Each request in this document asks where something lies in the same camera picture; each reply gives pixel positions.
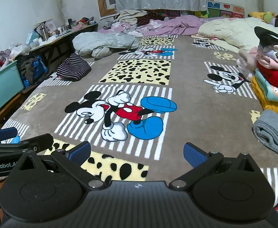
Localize dark desk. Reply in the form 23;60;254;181
29;22;99;69

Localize printed cartoon blanket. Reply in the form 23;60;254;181
1;34;278;209

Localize beige cloth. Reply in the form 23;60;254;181
116;9;149;25

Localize grey-green quilted jacket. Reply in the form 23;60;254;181
72;32;142;59

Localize green plush toy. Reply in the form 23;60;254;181
263;11;276;24

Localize yellow plush toy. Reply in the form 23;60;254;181
248;11;265;19

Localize steel thermos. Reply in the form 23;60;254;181
40;24;50;41

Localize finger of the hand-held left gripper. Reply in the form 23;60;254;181
11;134;54;151
0;127;18;143

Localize grey folded cloth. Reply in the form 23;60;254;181
253;109;278;167

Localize wooden stool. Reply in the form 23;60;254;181
0;91;24;130

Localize blue bag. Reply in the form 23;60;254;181
22;56;48;87

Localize purple duvet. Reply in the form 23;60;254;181
97;14;212;37

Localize maroon dotted cloth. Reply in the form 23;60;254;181
136;12;169;26

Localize white patterned cloth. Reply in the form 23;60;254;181
104;20;145;38

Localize white plastic bag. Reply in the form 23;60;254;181
9;43;31;58

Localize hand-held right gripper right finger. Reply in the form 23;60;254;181
169;142;261;190

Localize black cloth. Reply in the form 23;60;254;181
254;26;278;51

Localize cream duvet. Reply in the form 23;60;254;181
197;17;278;54

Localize colourful picture panels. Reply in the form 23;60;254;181
194;0;245;19

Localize teal storage bin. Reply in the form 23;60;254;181
0;60;25;116

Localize black white striped shirt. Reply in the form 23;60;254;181
56;53;92;82

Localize stack of folded clothes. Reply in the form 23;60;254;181
249;44;278;119

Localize dark clothes pile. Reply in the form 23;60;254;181
17;55;38;87

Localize pale pink fluffy garment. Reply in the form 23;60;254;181
235;47;259;82

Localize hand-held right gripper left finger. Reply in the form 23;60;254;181
18;141;107;191

